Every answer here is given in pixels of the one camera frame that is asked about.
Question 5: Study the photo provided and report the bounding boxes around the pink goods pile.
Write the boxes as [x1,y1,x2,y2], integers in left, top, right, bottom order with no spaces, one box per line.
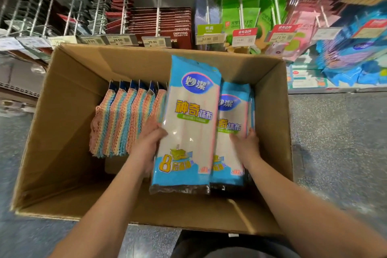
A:
[266,0,341,62]

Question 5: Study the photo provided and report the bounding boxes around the teal cloth packets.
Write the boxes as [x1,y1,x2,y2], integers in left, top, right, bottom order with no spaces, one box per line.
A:
[287,7,387,93]

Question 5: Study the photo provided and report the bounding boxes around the person's left hand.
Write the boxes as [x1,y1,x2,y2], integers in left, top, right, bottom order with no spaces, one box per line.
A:
[130,116,169,177]

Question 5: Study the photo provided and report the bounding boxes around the person's grey trousers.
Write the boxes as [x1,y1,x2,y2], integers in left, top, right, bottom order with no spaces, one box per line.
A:
[172,231,301,258]

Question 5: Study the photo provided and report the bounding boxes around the row of white price tags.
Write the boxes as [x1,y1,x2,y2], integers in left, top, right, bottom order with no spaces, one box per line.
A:
[0,33,174,54]

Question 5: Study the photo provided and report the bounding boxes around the hanging green packets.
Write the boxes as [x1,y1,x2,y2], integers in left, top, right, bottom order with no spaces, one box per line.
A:
[196,0,289,50]

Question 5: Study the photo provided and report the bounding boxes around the person's right hand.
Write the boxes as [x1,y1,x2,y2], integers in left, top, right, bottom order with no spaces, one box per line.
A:
[230,128,262,171]

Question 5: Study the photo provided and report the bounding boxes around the person's right forearm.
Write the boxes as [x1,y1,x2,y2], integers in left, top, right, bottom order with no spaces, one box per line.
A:
[245,153,387,258]

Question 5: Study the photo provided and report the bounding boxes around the dark red chopstick bundle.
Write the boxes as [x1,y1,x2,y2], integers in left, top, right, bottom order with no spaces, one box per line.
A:
[106,0,195,50]

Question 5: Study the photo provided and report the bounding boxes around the colourful sponge packets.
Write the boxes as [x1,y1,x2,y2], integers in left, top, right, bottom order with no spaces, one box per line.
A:
[89,79,168,159]

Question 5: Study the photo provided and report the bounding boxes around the grey chopstick display rack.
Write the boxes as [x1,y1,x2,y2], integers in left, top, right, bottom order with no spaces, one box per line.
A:
[0,0,387,95]

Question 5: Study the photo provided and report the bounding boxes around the brown cardboard box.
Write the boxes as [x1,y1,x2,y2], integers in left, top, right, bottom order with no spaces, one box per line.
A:
[11,43,295,237]

